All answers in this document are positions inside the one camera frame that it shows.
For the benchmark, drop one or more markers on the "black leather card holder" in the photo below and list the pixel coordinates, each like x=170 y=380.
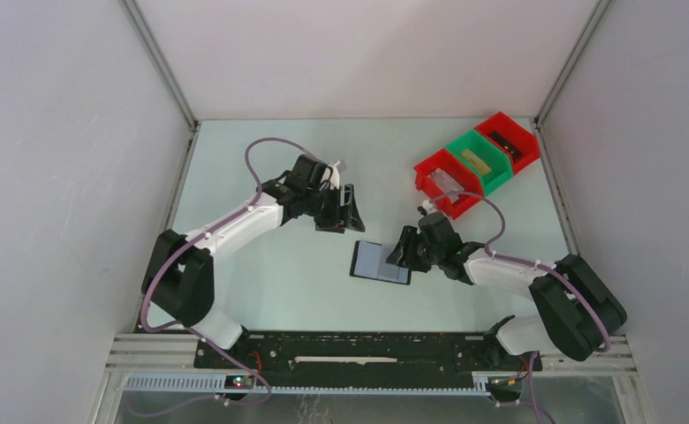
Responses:
x=369 y=261

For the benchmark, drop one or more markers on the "right corner aluminium post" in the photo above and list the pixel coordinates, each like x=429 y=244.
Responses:
x=594 y=21

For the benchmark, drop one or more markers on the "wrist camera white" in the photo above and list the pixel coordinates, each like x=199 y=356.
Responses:
x=335 y=171
x=426 y=208

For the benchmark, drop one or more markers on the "far red plastic bin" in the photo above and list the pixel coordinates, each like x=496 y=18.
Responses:
x=519 y=144

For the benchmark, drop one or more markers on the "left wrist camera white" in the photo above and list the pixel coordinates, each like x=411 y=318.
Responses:
x=335 y=171

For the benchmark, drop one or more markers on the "black card in bin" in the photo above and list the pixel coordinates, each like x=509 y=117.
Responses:
x=513 y=152

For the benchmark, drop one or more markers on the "near red plastic bin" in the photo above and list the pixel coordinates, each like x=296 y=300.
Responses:
x=454 y=205

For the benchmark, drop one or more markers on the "gold card in bin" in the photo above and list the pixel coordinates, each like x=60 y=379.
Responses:
x=476 y=162

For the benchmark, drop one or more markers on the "red plastic bin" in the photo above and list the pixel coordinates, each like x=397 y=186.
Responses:
x=454 y=205
x=519 y=144

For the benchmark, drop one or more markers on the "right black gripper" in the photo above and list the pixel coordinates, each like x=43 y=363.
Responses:
x=410 y=236

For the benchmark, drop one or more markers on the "left corner aluminium post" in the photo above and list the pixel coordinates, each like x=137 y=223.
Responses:
x=150 y=44

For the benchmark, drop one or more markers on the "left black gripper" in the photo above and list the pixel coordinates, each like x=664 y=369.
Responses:
x=330 y=223

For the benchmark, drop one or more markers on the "corner aluminium post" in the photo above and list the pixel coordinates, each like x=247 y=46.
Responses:
x=150 y=44
x=594 y=21

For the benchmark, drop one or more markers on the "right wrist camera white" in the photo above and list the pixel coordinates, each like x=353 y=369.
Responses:
x=426 y=208

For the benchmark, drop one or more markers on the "aluminium frame rail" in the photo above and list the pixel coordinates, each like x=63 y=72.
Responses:
x=182 y=363

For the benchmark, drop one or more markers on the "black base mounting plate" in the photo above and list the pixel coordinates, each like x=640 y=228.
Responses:
x=376 y=360

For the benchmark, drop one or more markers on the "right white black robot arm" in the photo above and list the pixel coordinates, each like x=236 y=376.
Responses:
x=576 y=313

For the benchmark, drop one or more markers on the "silver card in bin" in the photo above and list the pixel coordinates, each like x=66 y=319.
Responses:
x=445 y=182

